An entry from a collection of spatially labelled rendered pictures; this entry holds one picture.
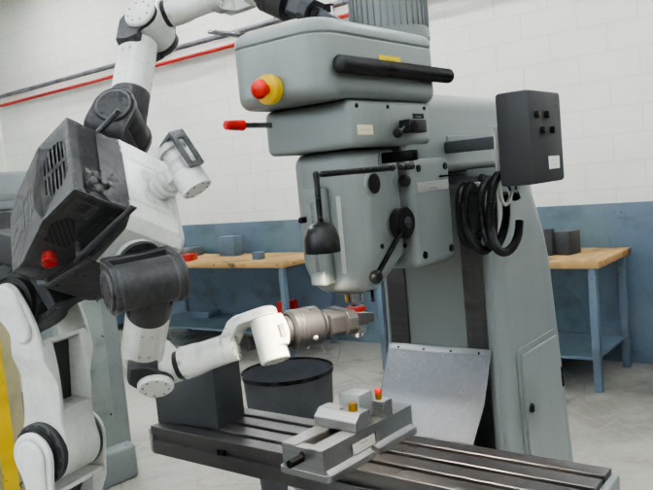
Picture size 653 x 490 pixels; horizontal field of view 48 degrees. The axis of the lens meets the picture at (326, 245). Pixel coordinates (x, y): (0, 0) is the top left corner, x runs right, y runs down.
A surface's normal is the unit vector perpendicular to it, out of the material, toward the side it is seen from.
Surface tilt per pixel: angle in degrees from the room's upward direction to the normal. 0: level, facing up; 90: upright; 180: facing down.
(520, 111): 90
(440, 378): 63
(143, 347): 132
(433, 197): 90
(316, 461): 90
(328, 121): 90
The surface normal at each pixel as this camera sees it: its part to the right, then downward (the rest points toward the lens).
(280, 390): -0.09, 0.16
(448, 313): -0.61, 0.13
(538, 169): 0.79, -0.02
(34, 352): -0.40, 0.11
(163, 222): 0.73, -0.56
